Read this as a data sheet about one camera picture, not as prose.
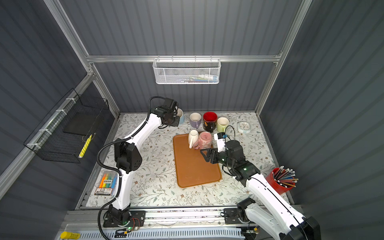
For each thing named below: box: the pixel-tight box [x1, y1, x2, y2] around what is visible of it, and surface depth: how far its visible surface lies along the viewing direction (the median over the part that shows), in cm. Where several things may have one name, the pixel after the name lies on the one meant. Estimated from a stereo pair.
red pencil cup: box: [265, 165, 299, 195], surface depth 75 cm
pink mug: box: [193, 131, 213, 150], surface depth 93 cm
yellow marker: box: [60, 231, 81, 240], surface depth 65 cm
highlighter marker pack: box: [94, 170, 118, 197], surface depth 86 cm
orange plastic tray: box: [173, 133, 222, 188], surface depth 91 cm
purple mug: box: [189, 112, 202, 129], surface depth 111 cm
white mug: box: [188, 129, 199, 149], surface depth 98 cm
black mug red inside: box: [202, 111, 218, 133], surface depth 107 cm
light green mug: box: [217, 117, 230, 133], surface depth 104 cm
